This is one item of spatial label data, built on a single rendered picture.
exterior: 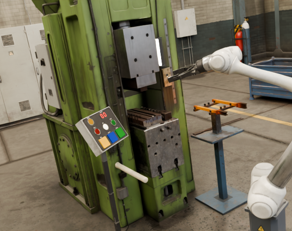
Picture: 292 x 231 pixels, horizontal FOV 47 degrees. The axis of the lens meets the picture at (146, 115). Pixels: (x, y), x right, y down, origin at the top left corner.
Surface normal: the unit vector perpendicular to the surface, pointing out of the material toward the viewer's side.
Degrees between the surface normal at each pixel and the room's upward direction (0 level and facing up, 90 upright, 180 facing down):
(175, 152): 90
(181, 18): 90
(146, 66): 90
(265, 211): 95
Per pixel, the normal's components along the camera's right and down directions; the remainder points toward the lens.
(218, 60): -0.50, 0.19
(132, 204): 0.56, 0.15
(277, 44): -0.87, 0.25
